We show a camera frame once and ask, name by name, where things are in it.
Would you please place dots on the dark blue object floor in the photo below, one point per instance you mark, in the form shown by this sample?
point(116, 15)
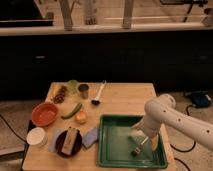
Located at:
point(200, 99)

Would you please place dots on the green plastic tray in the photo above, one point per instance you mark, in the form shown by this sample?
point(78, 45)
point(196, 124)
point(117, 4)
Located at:
point(117, 141)

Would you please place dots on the orange bowl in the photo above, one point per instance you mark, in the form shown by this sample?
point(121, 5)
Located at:
point(44, 114)

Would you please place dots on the bunch of dark grapes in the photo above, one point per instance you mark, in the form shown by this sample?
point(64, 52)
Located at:
point(60, 95)

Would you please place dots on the green cup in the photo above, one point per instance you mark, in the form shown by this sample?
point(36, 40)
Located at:
point(72, 86)

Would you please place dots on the wooden block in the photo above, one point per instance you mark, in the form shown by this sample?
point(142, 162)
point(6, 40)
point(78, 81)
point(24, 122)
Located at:
point(69, 140)

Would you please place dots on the green cucumber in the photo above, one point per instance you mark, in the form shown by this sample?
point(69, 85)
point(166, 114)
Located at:
point(76, 109)

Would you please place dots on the light blue cloth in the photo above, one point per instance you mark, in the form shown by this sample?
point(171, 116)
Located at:
point(52, 143)

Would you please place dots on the yellow onion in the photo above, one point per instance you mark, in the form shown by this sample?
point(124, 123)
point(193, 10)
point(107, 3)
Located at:
point(81, 117)

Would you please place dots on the dark round plate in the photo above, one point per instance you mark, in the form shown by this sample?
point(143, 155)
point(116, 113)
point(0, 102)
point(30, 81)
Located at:
point(74, 145)

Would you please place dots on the metal cup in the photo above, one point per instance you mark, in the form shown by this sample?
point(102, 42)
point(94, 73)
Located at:
point(84, 90)

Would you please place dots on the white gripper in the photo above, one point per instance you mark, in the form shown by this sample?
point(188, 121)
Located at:
point(153, 141)

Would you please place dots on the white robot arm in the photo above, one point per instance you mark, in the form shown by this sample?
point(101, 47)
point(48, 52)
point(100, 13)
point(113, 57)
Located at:
point(161, 110)

